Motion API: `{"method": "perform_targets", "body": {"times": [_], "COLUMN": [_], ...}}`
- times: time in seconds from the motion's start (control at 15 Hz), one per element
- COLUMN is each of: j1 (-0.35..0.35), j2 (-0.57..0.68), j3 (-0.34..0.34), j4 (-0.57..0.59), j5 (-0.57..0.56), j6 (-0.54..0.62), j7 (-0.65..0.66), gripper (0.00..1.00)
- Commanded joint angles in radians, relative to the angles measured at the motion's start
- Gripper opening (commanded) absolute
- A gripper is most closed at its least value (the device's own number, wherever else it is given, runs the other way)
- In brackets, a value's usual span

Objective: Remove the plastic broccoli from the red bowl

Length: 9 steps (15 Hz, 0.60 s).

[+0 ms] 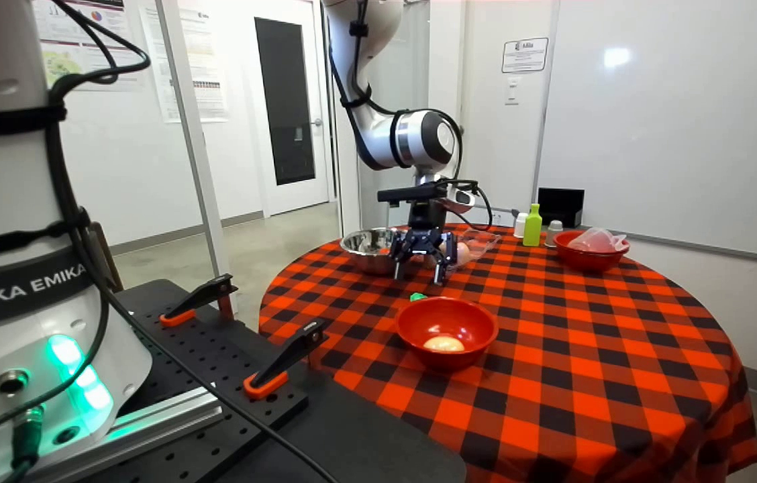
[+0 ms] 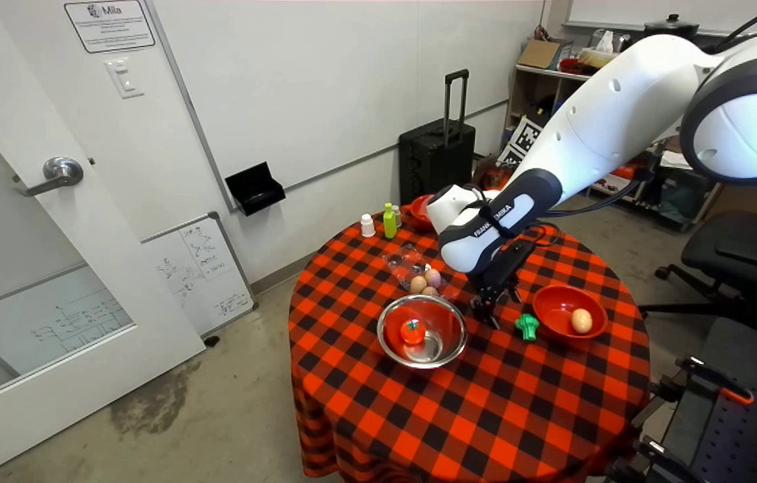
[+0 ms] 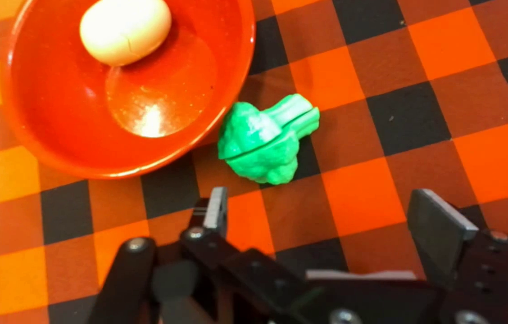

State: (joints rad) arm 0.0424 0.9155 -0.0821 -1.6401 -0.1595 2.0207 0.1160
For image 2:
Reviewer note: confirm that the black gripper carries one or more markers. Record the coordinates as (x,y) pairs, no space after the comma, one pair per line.
(507,269)

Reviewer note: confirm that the green plastic broccoli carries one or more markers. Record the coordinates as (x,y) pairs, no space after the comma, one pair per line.
(526,326)

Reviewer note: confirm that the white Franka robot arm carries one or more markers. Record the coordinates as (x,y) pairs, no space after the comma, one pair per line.
(628,109)

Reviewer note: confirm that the red bowl with egg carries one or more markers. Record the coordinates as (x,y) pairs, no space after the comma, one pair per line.
(553,309)

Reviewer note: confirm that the brown egg in red bowl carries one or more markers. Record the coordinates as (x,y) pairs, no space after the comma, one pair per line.
(580,320)

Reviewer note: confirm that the shiny metal bowl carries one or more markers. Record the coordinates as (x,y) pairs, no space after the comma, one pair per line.
(393,344)

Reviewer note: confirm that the red bowl with plastic bag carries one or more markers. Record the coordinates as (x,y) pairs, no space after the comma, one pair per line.
(416,214)

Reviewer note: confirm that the beige egg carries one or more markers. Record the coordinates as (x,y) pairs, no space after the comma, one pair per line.
(432,275)
(431,292)
(416,282)

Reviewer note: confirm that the orange toy vegetable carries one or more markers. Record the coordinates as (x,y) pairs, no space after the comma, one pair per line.
(412,330)

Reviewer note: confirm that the red black checkered tablecloth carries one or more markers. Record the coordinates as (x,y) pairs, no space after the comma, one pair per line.
(486,404)

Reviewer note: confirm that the clear plastic egg container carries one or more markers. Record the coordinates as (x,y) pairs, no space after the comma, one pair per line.
(402,263)

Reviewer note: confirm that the orange lantern object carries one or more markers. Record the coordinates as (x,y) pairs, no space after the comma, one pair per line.
(490,175)

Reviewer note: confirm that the small green bottle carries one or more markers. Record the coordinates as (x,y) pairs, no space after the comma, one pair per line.
(390,222)

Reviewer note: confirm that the small white bottle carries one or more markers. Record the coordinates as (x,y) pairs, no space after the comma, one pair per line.
(366,226)

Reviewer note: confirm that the black rolling suitcase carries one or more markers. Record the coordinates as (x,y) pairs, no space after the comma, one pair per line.
(436,161)

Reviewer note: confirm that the black white marker tag board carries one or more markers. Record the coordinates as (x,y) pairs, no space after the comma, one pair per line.
(523,137)

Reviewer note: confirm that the dark green storage bin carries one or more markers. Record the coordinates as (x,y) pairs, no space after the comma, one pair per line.
(676,196)

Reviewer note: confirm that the brown cardboard box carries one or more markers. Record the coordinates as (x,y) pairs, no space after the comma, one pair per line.
(539,55)

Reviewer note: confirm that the black office chair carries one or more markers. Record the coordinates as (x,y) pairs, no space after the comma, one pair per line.
(743,255)

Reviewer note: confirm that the black equipment cart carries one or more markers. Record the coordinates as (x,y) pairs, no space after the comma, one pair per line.
(729,430)

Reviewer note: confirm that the small leaning whiteboard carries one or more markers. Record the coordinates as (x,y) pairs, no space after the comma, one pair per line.
(205,277)

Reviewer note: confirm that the white door with window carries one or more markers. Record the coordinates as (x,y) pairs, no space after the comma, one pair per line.
(84,251)

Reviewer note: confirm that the white paper door sign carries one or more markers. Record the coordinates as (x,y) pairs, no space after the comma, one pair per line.
(110,26)

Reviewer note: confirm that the black wall holder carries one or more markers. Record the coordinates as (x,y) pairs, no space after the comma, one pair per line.
(255,190)

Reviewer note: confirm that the large wall whiteboard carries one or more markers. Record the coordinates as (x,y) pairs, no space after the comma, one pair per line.
(325,81)

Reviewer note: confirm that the white light switch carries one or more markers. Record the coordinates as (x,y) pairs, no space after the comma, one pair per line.
(125,80)

